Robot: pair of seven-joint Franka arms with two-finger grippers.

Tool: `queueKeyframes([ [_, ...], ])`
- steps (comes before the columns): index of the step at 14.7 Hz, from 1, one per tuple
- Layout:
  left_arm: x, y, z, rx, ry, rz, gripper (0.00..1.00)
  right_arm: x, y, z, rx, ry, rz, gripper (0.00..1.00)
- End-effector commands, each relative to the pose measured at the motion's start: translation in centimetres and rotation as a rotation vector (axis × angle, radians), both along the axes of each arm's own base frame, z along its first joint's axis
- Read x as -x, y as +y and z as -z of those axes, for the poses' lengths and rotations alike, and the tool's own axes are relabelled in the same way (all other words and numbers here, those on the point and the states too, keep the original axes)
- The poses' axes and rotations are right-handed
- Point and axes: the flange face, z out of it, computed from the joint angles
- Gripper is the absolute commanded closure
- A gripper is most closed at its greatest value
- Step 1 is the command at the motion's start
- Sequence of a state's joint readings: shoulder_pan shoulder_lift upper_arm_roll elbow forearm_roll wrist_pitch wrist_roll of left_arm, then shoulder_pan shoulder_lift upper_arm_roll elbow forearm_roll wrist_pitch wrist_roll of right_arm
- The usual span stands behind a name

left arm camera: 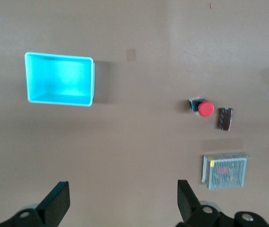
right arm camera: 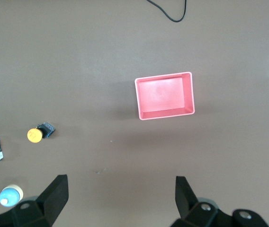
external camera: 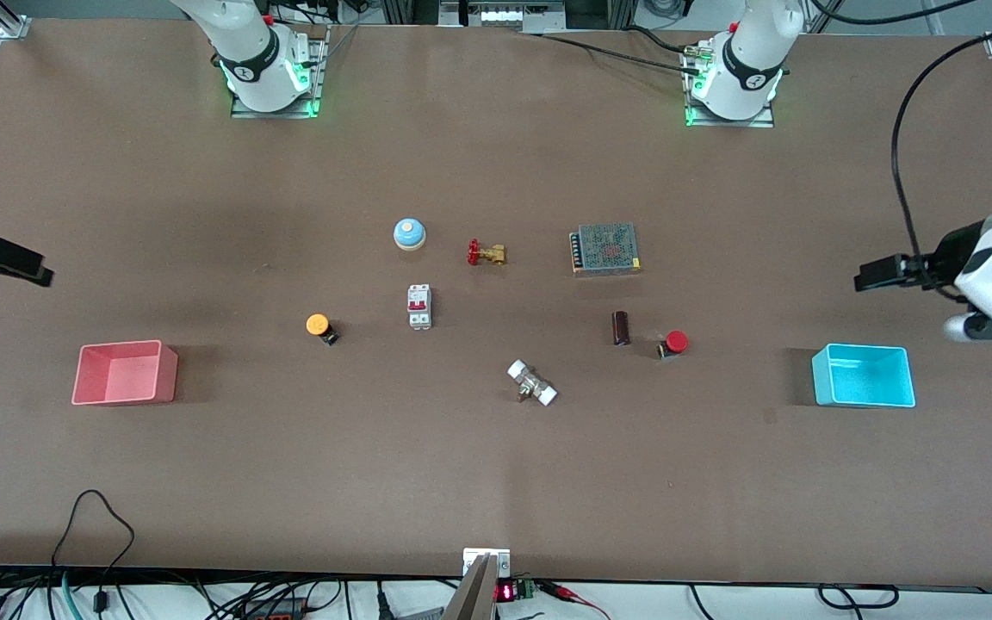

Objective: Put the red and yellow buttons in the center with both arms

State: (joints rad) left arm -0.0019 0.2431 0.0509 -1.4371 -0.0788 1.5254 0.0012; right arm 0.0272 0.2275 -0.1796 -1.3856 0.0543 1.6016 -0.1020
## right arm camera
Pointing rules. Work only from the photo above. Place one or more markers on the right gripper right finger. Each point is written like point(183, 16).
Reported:
point(187, 205)

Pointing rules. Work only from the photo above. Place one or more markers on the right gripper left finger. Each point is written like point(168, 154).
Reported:
point(52, 201)

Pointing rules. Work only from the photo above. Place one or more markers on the yellow push button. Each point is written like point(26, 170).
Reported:
point(34, 135)

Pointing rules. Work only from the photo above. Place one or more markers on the blue call bell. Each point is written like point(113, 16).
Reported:
point(9, 196)

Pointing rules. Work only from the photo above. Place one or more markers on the pink plastic bin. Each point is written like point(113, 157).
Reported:
point(163, 97)

